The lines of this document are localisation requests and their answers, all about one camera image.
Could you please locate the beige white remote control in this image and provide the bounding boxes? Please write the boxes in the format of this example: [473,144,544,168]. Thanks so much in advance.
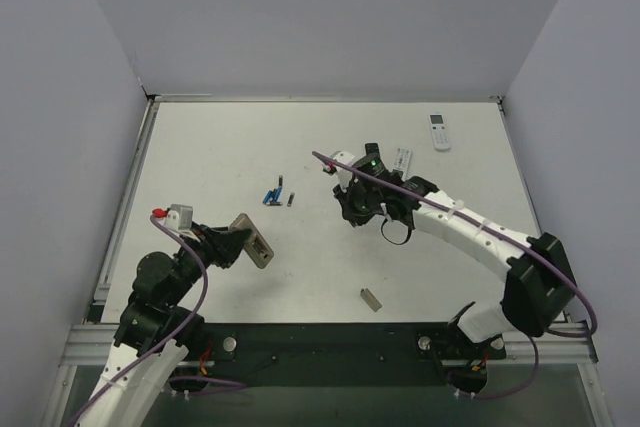
[230,213,274,269]

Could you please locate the beige battery cover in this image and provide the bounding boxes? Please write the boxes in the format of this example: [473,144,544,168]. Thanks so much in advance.
[360,288,382,312]

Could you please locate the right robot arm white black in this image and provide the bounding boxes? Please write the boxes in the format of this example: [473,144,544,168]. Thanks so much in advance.
[323,154,576,344]

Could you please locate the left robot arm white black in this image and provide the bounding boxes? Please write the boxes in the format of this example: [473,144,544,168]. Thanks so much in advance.
[68,216,255,426]

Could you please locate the black remote control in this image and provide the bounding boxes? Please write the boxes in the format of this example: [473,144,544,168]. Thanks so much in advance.
[365,143,381,157]

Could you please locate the small white remote control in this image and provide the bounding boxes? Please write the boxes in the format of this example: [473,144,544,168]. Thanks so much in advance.
[392,147,412,180]

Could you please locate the white remote with display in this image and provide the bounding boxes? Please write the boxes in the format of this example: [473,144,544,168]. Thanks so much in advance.
[429,113,451,152]

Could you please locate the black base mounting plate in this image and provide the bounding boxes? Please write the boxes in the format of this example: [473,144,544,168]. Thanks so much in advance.
[164,322,509,398]

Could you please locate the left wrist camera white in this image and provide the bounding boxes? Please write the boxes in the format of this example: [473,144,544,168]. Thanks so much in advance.
[151,204,194,235]

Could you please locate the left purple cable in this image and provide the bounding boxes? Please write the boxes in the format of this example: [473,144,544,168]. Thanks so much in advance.
[67,211,249,426]

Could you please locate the purple cable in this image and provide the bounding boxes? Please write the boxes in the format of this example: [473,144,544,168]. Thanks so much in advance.
[67,211,249,426]
[311,150,599,401]

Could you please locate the aluminium frame rail left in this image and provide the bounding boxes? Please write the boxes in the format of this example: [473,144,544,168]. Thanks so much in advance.
[82,96,158,324]

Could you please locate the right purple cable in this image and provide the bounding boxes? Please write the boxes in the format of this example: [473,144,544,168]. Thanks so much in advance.
[311,150,599,401]

